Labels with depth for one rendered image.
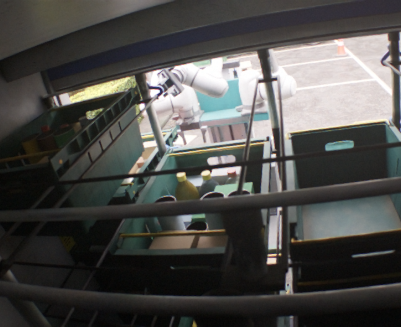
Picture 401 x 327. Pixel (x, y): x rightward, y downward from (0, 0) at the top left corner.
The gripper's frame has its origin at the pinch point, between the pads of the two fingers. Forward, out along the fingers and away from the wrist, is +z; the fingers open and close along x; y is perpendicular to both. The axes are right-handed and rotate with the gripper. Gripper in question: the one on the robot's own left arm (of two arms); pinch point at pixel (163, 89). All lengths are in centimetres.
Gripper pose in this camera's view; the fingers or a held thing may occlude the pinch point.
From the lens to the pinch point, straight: 140.2
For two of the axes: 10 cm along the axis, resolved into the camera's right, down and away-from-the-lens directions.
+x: 5.9, 7.6, 2.8
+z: -1.9, 4.7, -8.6
